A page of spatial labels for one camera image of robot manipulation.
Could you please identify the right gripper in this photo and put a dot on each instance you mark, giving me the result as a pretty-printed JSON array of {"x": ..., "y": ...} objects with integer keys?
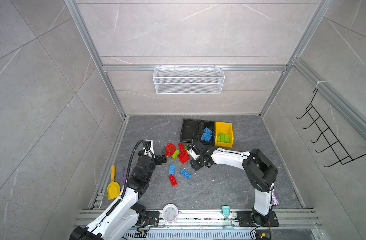
[{"x": 194, "y": 166}]

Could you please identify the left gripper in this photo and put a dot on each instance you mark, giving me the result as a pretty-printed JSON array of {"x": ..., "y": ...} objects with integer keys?
[{"x": 159, "y": 161}]

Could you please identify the blue lego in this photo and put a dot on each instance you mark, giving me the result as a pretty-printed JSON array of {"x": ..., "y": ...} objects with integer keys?
[
  {"x": 185, "y": 174},
  {"x": 208, "y": 131},
  {"x": 206, "y": 138},
  {"x": 172, "y": 169},
  {"x": 206, "y": 135}
]

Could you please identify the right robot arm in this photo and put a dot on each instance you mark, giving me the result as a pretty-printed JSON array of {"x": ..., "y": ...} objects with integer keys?
[{"x": 261, "y": 172}]

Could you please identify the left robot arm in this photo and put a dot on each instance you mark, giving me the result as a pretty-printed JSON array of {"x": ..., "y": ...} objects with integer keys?
[{"x": 124, "y": 212}]

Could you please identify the red lego brick stack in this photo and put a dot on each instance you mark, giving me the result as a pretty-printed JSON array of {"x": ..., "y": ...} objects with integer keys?
[{"x": 183, "y": 156}]

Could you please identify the purple toy tool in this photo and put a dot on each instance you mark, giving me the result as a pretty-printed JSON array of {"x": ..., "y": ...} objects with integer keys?
[{"x": 123, "y": 176}]

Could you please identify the green lego beside arch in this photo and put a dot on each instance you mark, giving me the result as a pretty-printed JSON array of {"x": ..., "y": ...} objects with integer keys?
[{"x": 175, "y": 154}]

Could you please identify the red arch lego piece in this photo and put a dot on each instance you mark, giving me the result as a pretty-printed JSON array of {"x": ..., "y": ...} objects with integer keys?
[{"x": 170, "y": 149}]

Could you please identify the right black storage bin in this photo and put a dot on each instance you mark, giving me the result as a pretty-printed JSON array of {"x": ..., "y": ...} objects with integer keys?
[{"x": 211, "y": 126}]

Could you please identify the red lego brick lower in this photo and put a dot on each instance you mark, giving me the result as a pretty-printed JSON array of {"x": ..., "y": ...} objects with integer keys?
[{"x": 173, "y": 180}]

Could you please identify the yellow storage bin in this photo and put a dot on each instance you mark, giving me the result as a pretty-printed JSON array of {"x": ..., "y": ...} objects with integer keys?
[{"x": 227, "y": 129}]

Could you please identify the yellow toy shovel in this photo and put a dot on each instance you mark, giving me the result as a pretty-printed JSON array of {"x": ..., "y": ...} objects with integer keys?
[{"x": 114, "y": 188}]

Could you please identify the white round timer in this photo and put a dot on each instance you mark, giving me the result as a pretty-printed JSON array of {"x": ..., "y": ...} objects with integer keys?
[{"x": 170, "y": 213}]

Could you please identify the teal hourglass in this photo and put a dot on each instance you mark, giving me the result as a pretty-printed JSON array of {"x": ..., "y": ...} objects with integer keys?
[{"x": 227, "y": 220}]

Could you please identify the glittery purple roll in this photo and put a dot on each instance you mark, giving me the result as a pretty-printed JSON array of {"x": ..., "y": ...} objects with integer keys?
[{"x": 275, "y": 201}]

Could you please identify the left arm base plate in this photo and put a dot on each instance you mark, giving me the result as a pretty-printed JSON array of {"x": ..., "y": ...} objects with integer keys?
[{"x": 148, "y": 218}]

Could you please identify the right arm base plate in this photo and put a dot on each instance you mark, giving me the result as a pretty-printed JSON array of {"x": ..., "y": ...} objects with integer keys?
[{"x": 251, "y": 219}]

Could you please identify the white wire mesh basket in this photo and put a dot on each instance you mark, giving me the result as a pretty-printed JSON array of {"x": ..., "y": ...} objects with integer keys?
[{"x": 188, "y": 80}]

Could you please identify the black wire hook rack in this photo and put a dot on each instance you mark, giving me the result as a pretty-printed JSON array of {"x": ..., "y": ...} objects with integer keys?
[{"x": 326, "y": 133}]

